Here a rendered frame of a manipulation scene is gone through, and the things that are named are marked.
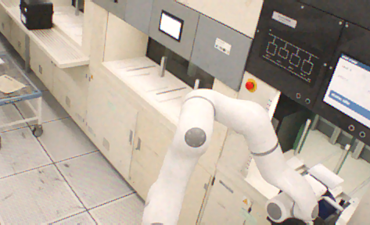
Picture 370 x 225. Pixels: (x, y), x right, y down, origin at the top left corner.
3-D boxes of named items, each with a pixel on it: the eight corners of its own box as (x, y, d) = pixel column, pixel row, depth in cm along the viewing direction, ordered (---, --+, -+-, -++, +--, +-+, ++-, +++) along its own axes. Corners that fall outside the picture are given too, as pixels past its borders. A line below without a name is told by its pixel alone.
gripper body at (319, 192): (285, 194, 131) (302, 183, 138) (307, 211, 125) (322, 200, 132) (292, 179, 128) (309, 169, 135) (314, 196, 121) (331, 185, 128)
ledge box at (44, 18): (17, 21, 348) (17, -5, 335) (44, 19, 364) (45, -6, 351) (26, 31, 329) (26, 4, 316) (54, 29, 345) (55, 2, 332)
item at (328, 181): (260, 223, 152) (286, 165, 137) (287, 205, 165) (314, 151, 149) (304, 262, 137) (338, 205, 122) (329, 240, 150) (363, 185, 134)
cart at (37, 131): (-35, 99, 355) (-40, 56, 332) (13, 90, 389) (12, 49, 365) (-4, 152, 298) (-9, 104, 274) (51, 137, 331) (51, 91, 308)
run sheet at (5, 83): (-16, 82, 304) (-16, 80, 303) (6, 74, 322) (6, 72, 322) (6, 94, 293) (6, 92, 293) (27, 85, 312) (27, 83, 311)
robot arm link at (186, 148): (174, 214, 135) (170, 248, 121) (143, 205, 134) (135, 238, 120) (221, 101, 111) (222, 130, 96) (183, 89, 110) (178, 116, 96)
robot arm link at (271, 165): (303, 138, 104) (325, 209, 116) (260, 133, 116) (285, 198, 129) (287, 159, 100) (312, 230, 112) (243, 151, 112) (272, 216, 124)
